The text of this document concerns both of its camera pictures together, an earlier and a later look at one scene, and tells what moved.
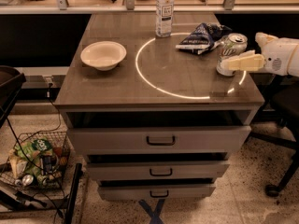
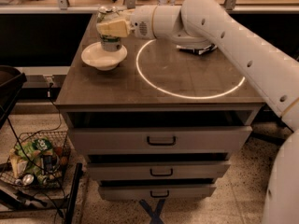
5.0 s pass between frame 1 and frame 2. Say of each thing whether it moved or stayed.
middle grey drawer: stayed
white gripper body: moved
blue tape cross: stayed
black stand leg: stayed
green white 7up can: moved
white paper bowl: stayed
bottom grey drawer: stayed
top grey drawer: stayed
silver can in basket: stayed
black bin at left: stayed
